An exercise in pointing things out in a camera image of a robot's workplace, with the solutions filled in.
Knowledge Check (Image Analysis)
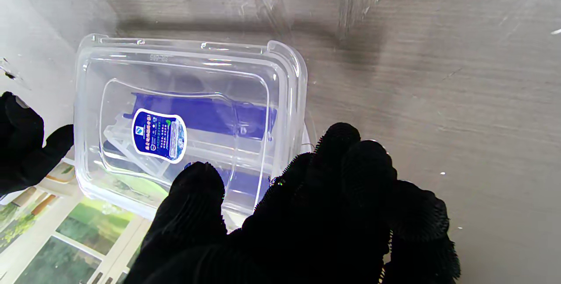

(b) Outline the clear container with blue clips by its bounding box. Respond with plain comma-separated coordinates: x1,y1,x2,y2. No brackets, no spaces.
103,91,316,214

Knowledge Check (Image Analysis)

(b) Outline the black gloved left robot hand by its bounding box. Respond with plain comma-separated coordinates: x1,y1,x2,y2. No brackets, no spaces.
123,122,461,284

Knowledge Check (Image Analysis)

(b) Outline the large clear lid blue sticker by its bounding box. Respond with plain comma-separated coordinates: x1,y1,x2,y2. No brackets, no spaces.
74,33,308,221

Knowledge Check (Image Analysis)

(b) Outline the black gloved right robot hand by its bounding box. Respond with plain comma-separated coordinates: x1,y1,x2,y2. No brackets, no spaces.
0,91,74,196

